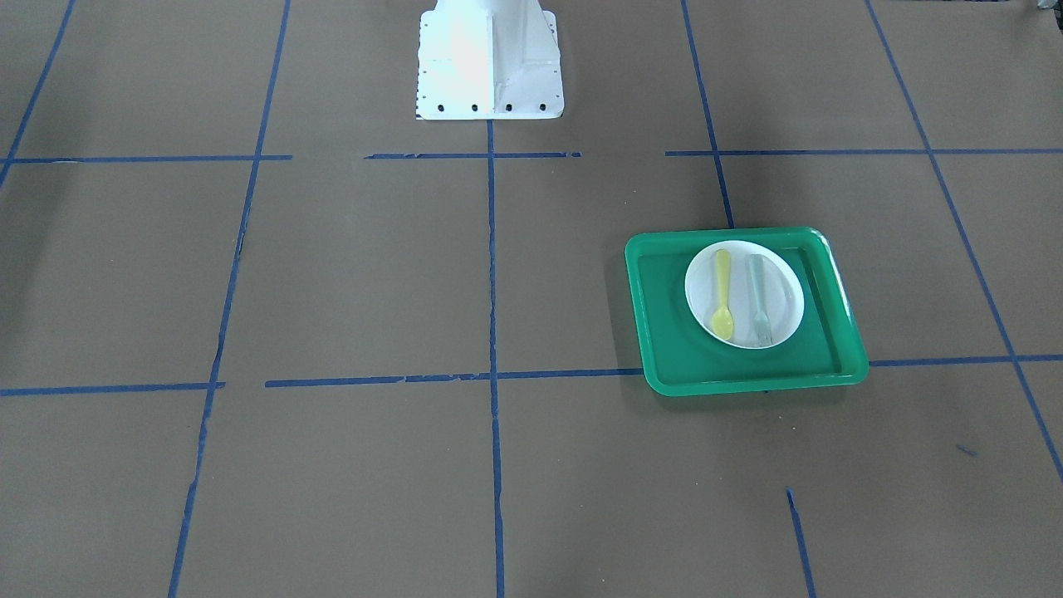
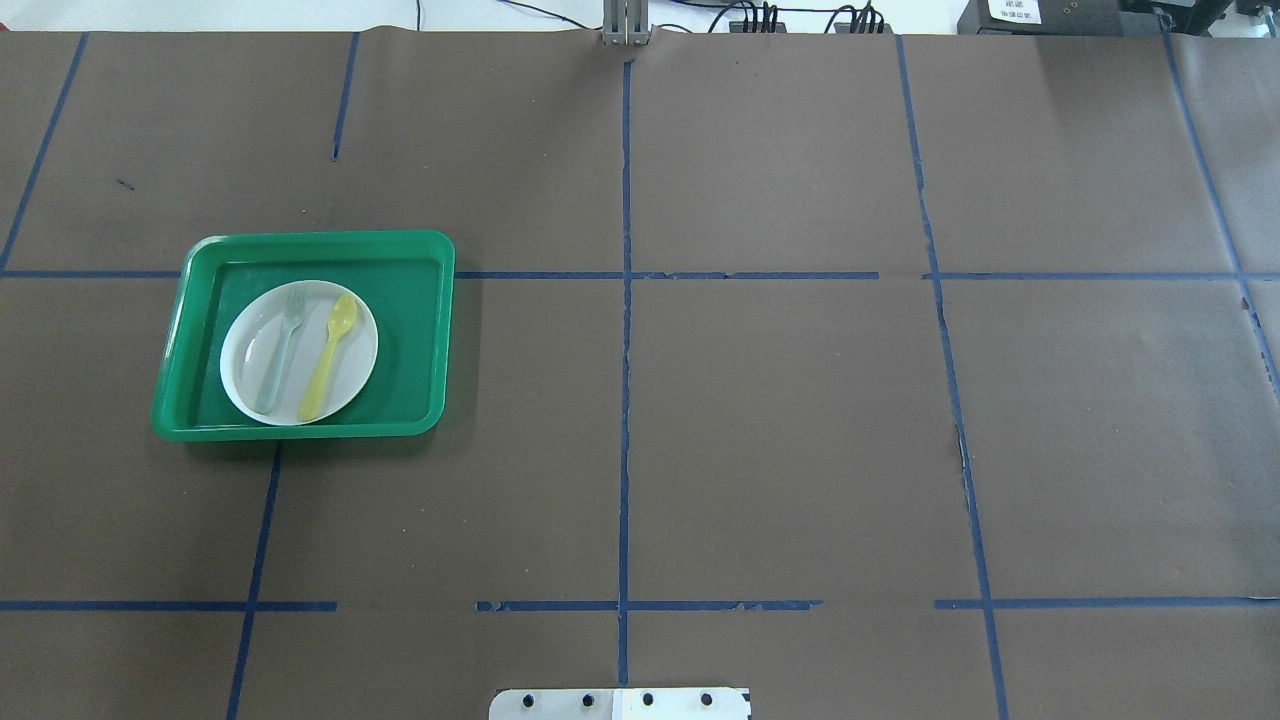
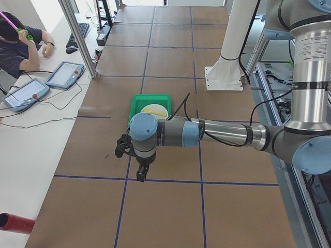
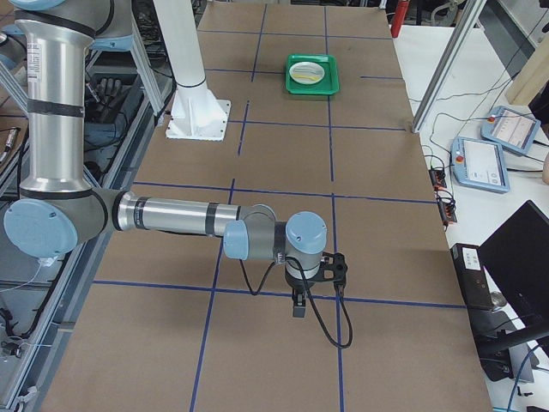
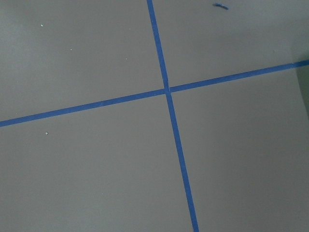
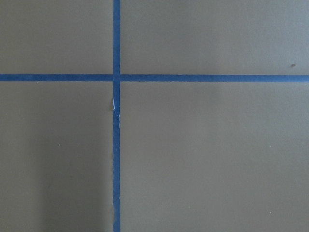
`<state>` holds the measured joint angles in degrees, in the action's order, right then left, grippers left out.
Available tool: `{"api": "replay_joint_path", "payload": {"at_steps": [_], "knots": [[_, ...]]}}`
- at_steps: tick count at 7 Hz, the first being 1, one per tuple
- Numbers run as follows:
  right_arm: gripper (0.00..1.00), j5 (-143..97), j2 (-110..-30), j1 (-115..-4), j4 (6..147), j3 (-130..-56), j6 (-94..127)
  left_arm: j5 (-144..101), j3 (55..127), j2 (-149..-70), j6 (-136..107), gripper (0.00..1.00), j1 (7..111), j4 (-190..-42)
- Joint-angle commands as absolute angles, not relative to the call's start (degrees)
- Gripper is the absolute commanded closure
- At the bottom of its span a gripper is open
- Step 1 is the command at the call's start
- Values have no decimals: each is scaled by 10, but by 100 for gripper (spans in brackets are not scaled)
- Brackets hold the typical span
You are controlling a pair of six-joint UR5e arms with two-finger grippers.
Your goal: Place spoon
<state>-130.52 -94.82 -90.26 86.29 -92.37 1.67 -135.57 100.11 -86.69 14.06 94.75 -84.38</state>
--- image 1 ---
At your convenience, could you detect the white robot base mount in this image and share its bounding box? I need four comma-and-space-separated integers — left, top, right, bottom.
415, 1, 566, 120

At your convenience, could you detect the white round plate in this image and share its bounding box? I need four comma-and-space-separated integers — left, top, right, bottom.
684, 241, 806, 351

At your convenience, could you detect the yellow plastic spoon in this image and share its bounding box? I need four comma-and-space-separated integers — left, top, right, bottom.
710, 247, 733, 341

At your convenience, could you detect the green plastic tray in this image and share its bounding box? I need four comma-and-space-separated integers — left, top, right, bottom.
624, 227, 870, 397

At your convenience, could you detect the grey plastic fork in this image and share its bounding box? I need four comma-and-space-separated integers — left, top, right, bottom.
747, 254, 773, 348

